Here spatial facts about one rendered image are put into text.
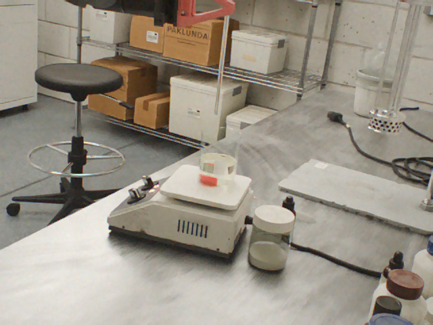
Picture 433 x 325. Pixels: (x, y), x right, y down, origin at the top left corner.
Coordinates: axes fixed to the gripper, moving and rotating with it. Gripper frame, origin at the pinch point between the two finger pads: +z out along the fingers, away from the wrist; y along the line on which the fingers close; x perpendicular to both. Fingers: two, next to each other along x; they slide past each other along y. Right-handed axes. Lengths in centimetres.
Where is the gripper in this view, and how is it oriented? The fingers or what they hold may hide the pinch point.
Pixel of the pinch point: (228, 7)
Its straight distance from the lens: 84.0
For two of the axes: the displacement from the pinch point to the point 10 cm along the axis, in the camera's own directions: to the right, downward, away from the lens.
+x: -1.1, 9.2, 3.8
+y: 2.0, -3.5, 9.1
